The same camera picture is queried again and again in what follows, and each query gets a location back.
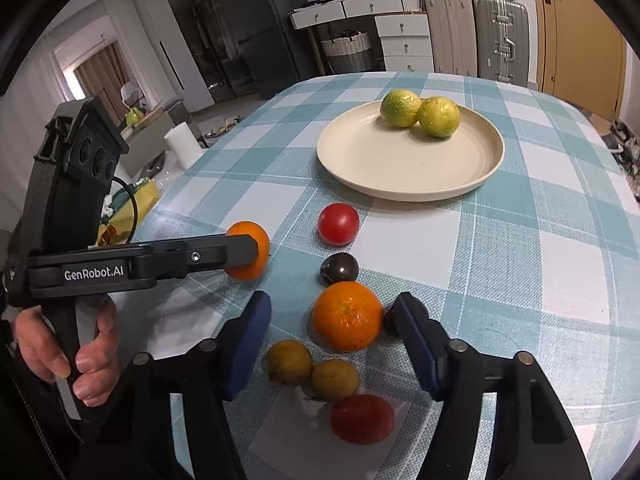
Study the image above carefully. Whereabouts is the white wardrobe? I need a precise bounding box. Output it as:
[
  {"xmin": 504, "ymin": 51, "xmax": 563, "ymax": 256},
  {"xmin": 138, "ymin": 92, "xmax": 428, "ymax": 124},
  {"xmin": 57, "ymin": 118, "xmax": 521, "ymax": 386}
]
[{"xmin": 135, "ymin": 0, "xmax": 218, "ymax": 111}]

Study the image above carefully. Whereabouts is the person's left hand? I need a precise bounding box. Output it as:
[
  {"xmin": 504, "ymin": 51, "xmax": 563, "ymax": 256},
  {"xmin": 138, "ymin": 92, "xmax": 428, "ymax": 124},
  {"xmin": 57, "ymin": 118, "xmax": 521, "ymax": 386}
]
[{"xmin": 12, "ymin": 295, "xmax": 122, "ymax": 408}]

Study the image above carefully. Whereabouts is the green yellow citrus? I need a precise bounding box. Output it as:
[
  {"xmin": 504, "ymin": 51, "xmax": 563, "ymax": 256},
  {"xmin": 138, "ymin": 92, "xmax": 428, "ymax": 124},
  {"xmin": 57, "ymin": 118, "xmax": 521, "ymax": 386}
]
[
  {"xmin": 417, "ymin": 96, "xmax": 461, "ymax": 139},
  {"xmin": 380, "ymin": 90, "xmax": 423, "ymax": 128}
]

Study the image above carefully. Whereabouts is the dark purple plum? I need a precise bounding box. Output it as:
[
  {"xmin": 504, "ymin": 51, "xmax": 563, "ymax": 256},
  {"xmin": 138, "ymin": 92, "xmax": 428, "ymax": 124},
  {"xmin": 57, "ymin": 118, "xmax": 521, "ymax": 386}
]
[
  {"xmin": 382, "ymin": 306, "xmax": 403, "ymax": 337},
  {"xmin": 320, "ymin": 253, "xmax": 360, "ymax": 285}
]

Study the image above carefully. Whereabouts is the white paper towel roll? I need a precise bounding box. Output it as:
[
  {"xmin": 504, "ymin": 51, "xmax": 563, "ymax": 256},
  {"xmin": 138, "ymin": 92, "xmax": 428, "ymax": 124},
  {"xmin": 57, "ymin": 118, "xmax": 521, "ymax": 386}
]
[{"xmin": 164, "ymin": 121, "xmax": 205, "ymax": 168}]

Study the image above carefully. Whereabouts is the wicker basket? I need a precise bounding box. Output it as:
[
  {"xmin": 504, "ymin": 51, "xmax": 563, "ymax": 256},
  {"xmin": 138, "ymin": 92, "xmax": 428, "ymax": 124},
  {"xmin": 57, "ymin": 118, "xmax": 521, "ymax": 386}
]
[{"xmin": 320, "ymin": 31, "xmax": 377, "ymax": 75}]

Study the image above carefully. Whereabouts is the dark grey refrigerator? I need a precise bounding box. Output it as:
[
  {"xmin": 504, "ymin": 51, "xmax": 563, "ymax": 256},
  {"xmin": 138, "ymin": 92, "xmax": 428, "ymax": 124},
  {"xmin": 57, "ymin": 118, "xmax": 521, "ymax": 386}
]
[{"xmin": 207, "ymin": 0, "xmax": 301, "ymax": 101}]

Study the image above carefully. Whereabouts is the silver suitcase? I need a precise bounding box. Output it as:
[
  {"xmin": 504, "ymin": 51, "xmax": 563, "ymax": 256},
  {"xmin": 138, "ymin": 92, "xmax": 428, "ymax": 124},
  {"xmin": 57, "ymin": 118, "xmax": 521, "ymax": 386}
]
[{"xmin": 472, "ymin": 0, "xmax": 531, "ymax": 86}]

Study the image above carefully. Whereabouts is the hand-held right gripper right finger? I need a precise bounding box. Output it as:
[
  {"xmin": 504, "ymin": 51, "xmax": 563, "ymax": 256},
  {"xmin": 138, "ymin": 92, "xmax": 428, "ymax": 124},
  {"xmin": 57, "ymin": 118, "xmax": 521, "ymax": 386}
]
[{"xmin": 393, "ymin": 292, "xmax": 588, "ymax": 480}]

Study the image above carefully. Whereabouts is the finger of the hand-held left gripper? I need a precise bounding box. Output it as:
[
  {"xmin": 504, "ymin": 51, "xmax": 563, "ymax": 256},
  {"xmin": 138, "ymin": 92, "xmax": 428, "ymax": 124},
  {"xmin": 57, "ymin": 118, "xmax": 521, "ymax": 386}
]
[{"xmin": 147, "ymin": 234, "xmax": 261, "ymax": 282}]

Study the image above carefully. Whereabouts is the red tomato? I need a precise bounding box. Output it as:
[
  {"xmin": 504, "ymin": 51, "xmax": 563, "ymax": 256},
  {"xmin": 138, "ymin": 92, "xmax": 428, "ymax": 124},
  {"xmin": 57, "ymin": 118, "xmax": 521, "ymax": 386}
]
[
  {"xmin": 317, "ymin": 203, "xmax": 360, "ymax": 247},
  {"xmin": 330, "ymin": 394, "xmax": 396, "ymax": 445}
]

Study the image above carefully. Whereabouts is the large orange mandarin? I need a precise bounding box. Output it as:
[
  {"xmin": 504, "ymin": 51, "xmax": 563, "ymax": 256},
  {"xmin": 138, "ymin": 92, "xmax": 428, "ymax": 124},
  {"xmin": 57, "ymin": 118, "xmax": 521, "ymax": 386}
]
[{"xmin": 311, "ymin": 281, "xmax": 384, "ymax": 353}]

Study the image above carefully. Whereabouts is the black cable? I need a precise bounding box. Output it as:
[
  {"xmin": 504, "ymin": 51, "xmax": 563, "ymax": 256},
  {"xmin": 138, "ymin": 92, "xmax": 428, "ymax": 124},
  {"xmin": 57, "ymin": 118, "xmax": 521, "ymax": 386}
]
[{"xmin": 111, "ymin": 176, "xmax": 138, "ymax": 241}]

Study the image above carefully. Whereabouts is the teal checkered tablecloth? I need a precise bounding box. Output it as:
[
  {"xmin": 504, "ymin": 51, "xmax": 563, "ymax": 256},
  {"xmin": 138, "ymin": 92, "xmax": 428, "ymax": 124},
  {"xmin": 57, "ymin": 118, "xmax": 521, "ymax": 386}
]
[{"xmin": 107, "ymin": 71, "xmax": 640, "ymax": 480}]

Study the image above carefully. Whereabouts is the cream round plate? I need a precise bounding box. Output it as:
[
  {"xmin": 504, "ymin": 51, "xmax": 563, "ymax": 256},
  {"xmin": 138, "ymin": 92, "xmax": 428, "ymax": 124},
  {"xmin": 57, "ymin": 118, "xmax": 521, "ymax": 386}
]
[{"xmin": 316, "ymin": 99, "xmax": 505, "ymax": 203}]

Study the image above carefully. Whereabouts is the white drawer cabinet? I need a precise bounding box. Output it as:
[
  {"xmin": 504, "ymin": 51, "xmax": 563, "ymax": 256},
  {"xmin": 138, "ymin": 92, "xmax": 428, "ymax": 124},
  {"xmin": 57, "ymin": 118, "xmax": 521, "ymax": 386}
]
[{"xmin": 290, "ymin": 0, "xmax": 435, "ymax": 73}]

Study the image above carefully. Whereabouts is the patterned cloth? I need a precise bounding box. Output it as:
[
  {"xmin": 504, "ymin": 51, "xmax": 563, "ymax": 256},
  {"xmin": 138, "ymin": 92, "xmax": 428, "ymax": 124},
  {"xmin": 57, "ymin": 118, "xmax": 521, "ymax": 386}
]
[{"xmin": 607, "ymin": 120, "xmax": 640, "ymax": 181}]

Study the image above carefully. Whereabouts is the small orange mandarin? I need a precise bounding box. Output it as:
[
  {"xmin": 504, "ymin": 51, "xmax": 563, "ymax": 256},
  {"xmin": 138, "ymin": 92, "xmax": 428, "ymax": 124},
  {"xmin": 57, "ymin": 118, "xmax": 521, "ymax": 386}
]
[{"xmin": 226, "ymin": 220, "xmax": 271, "ymax": 282}]

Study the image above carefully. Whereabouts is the wooden door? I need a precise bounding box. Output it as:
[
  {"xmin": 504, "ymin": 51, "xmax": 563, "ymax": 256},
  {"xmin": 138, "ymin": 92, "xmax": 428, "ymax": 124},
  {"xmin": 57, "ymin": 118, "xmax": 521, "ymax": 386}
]
[{"xmin": 530, "ymin": 0, "xmax": 628, "ymax": 121}]

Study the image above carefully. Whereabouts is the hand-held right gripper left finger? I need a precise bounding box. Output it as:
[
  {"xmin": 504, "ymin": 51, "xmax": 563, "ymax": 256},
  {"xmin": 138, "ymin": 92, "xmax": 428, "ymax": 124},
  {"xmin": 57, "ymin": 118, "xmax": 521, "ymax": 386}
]
[{"xmin": 100, "ymin": 290, "xmax": 273, "ymax": 480}]

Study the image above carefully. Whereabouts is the brown longan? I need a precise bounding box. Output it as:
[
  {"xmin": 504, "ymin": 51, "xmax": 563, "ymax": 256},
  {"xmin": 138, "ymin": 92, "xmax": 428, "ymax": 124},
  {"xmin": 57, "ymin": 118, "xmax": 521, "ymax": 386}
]
[
  {"xmin": 311, "ymin": 358, "xmax": 361, "ymax": 402},
  {"xmin": 264, "ymin": 339, "xmax": 314, "ymax": 387}
]

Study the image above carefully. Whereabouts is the beige suitcase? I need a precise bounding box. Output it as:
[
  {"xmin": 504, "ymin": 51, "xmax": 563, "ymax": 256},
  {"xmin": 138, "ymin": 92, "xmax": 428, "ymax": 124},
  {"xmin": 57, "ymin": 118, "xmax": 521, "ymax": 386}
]
[{"xmin": 424, "ymin": 0, "xmax": 477, "ymax": 78}]

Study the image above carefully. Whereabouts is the yellow cloth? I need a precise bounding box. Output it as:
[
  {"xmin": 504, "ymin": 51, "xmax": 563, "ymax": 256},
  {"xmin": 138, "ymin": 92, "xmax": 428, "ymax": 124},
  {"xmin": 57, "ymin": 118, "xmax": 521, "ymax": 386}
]
[{"xmin": 97, "ymin": 180, "xmax": 161, "ymax": 246}]

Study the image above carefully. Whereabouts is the brown curtain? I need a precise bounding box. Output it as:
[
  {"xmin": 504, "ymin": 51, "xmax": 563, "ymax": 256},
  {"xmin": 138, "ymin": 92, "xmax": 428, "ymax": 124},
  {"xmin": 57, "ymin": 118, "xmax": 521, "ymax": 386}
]
[{"xmin": 75, "ymin": 52, "xmax": 128, "ymax": 121}]

